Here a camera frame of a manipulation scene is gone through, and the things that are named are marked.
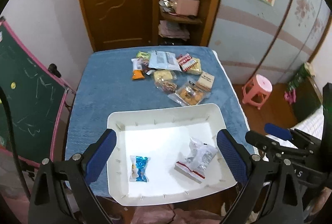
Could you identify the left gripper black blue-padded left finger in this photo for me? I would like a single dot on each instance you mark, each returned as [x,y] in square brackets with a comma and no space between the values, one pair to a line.
[48,202]

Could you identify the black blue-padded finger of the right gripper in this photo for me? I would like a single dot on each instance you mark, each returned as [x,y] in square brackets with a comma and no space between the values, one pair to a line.
[260,141]
[277,131]

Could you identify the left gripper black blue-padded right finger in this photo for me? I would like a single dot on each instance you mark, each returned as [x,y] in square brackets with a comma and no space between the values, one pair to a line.
[283,201]

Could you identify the clear bag brown cookies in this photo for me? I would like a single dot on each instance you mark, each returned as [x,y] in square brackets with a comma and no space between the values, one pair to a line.
[189,94]

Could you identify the red striped snack packet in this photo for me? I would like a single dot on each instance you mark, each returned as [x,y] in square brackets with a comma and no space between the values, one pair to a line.
[185,62]

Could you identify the pale blue snack bag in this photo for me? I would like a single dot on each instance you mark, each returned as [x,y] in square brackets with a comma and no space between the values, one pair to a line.
[163,61]

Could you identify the orange white snack bar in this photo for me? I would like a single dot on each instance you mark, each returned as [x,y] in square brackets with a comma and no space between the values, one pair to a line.
[137,73]

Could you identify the clear bag yellow puffs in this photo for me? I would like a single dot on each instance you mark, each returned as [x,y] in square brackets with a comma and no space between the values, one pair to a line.
[164,75]

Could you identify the pink plastic stool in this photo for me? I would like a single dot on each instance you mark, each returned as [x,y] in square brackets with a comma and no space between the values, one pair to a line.
[257,91]

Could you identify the clear white wrapper packet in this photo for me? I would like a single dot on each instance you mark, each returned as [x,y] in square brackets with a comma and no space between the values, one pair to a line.
[201,155]

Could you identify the green bag on cabinet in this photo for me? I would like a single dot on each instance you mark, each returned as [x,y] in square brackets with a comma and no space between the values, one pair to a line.
[305,70]

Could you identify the red white flat packet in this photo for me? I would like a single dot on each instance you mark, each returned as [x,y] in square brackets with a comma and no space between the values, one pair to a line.
[200,177]

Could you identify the beige boxed snack packet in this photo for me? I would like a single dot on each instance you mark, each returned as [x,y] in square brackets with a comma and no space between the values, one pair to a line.
[205,81]

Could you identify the blue foil candy packet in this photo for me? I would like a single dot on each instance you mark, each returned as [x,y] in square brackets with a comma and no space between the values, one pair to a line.
[138,169]

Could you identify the white plastic tray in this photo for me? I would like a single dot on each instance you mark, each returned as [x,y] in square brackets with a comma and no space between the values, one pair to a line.
[164,136]

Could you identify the yellow cracker packet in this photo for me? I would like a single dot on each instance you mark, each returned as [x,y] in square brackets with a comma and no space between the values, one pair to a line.
[196,68]

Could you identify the clear bag mixed nuts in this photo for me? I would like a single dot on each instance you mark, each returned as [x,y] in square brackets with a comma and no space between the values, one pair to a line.
[166,86]

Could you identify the blue fuzzy table cloth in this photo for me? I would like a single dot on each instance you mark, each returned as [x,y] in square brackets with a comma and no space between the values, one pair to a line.
[107,86]

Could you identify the folded pink cloths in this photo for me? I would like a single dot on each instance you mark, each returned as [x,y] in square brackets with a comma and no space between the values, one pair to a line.
[167,29]

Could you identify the green snack packet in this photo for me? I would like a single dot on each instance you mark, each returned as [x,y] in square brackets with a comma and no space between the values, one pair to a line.
[143,55]

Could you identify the green chalkboard pink frame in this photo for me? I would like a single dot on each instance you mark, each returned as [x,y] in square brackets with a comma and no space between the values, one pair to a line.
[36,98]

